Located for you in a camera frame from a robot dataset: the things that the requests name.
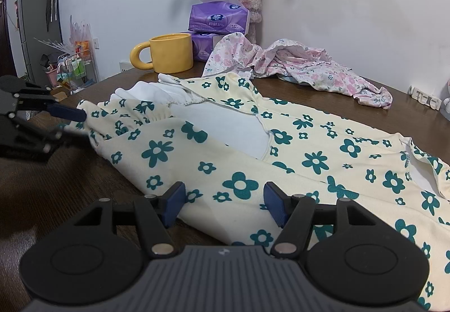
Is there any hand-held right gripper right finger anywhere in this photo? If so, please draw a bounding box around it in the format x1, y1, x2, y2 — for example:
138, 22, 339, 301
264, 182, 382, 259

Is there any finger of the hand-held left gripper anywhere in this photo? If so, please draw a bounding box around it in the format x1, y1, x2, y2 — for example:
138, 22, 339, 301
16, 92, 87, 122
7, 113, 90, 154

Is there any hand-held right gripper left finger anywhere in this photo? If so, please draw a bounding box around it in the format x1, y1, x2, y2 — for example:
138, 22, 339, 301
68, 182, 186, 259

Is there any cream green floral garment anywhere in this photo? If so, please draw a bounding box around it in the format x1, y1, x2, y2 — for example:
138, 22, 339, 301
68, 72, 450, 311

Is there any snack storage shelf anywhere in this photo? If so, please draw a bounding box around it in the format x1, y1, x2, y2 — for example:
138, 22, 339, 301
55, 15, 100, 92

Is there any grey refrigerator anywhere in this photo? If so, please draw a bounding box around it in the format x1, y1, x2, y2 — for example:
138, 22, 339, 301
16, 0, 67, 86

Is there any dark door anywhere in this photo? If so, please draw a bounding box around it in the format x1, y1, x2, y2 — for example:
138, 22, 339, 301
0, 0, 19, 79

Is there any yellow mug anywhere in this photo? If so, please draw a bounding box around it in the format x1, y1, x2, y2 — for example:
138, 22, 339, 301
130, 33, 194, 74

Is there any pink floral garment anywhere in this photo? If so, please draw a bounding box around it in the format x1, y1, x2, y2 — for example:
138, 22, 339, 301
202, 33, 394, 111

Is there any purple tissue pack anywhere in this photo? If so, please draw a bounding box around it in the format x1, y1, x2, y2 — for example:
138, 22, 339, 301
188, 0, 251, 36
179, 31, 226, 63

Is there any white astronaut speaker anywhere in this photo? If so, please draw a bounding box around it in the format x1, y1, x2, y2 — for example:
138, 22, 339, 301
442, 78, 450, 122

